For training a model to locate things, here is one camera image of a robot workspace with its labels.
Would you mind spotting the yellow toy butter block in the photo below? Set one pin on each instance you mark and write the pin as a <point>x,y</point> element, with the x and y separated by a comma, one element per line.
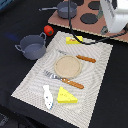
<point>72,40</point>

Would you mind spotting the yellow toy cheese wedge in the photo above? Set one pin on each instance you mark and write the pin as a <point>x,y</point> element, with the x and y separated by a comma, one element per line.
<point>65,97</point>

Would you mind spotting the white toy fish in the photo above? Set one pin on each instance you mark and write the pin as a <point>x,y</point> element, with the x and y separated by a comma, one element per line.
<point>48,97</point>

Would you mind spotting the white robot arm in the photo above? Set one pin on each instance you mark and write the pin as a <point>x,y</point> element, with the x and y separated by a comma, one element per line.
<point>115,14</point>

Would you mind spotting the round wooden plate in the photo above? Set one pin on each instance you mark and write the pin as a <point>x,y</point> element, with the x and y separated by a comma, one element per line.
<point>67,66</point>

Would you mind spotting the woven beige placemat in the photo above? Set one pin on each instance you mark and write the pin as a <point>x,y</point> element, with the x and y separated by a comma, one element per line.
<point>79,114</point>

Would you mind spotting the red toy tomato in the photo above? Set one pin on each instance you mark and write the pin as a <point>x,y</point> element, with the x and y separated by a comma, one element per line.
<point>48,30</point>

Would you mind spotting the brown toy stove top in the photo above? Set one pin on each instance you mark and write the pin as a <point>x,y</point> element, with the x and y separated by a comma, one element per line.
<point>87,20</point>

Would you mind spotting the grey toy saucepan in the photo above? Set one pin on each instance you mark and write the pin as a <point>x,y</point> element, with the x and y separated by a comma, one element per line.
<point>66,9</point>

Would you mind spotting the toy knife orange handle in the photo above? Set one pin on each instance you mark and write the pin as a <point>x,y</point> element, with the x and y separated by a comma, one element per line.
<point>79,56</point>

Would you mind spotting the toy fork orange handle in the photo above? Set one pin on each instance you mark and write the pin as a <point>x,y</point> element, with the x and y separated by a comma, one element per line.
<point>65,80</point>

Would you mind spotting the grey two-handled toy pot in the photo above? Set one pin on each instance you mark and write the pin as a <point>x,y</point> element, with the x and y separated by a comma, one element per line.
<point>33,46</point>

